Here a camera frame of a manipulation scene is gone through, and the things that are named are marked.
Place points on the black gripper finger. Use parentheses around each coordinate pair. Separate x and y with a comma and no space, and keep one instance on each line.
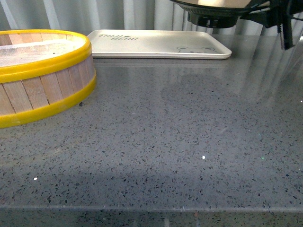
(285,13)
(267,17)

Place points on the brown plate with black rim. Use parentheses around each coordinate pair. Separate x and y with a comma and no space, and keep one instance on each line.
(215,13)

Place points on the white bear tray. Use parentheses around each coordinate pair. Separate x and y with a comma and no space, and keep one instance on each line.
(156,44)

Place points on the grey curtain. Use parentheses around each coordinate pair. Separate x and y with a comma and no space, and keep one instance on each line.
(85,16)

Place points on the yellow rimmed bamboo steamer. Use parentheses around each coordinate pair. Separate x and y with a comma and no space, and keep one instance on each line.
(33,91)

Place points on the white steamer liner cloth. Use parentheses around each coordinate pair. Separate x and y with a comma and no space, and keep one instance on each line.
(17,54)

